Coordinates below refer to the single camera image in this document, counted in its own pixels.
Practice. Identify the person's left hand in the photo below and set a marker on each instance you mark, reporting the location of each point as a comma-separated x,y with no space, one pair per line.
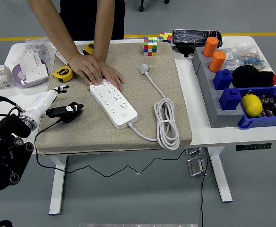
113,76

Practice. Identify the person's right hand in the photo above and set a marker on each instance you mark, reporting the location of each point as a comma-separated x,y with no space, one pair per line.
86,67

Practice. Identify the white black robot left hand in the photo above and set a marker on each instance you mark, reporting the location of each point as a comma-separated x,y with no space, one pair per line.
41,104

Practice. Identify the white power strip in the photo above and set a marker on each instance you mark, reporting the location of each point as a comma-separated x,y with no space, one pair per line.
114,104

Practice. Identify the black plug adapter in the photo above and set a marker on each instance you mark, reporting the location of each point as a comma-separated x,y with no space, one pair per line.
70,118

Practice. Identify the person's right forearm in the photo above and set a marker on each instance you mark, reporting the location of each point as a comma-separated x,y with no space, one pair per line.
51,28

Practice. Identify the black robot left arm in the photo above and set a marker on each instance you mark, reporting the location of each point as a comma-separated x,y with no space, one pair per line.
8,153

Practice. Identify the person's left forearm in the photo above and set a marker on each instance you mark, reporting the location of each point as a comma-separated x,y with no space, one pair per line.
103,30

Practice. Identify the yellow black tape measure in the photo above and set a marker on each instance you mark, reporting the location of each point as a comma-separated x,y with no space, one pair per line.
88,49

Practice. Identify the grey-brown mat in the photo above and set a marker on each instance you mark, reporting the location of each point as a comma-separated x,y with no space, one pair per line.
128,61

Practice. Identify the purple bowl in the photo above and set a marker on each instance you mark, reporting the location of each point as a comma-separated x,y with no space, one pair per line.
18,81

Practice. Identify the large Rubik's cube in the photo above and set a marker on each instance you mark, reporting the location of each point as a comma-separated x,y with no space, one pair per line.
150,47

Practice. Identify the person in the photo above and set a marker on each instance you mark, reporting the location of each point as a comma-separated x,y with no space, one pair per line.
86,19

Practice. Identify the clear bag of screws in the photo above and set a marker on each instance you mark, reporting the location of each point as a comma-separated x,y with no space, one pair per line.
36,48

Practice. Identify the small Rubik's cube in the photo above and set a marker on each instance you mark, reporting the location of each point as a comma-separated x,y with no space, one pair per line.
165,37

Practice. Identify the black chair base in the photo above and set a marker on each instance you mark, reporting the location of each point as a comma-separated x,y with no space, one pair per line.
140,9

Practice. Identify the black wrapped box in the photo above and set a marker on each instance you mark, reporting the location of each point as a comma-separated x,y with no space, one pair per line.
190,37

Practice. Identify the grey block holder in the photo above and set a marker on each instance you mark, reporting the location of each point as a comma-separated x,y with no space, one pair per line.
209,94

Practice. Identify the orange cylinder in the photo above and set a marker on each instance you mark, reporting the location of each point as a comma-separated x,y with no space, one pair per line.
217,62
210,47

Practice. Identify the blue block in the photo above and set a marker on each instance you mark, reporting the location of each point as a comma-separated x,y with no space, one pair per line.
230,100
223,80

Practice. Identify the clear bag of white parts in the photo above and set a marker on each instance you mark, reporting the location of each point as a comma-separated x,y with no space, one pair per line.
232,59

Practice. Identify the black cloth with red end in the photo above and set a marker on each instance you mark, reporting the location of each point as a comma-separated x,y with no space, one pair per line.
249,76

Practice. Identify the clear bag of blue parts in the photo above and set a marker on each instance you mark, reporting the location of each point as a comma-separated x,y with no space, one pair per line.
251,60

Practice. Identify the yellow lemon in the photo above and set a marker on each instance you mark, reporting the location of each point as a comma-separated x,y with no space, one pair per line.
251,106

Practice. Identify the blue plastic bin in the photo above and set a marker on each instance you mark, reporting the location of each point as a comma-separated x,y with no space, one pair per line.
258,121

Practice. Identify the black table control panel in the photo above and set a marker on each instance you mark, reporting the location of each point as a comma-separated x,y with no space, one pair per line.
253,147

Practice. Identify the dark capacitors pile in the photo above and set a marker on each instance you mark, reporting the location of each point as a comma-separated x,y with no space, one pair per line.
272,106

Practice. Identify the white switch plate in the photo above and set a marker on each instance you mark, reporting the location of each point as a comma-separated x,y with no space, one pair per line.
62,58

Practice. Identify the white wall socket panel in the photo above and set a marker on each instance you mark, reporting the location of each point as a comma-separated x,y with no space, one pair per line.
38,73

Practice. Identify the silver metal bracket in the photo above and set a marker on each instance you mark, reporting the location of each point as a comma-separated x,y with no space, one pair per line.
195,166
193,151

